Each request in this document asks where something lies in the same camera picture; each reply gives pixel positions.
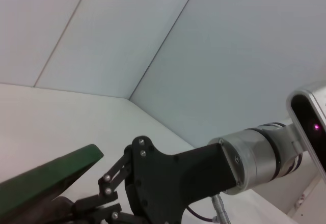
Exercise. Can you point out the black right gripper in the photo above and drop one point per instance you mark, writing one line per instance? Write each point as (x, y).
(178, 178)

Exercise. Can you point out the green glasses case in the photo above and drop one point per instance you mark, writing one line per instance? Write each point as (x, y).
(38, 183)

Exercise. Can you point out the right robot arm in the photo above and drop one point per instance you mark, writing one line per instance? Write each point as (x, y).
(254, 152)

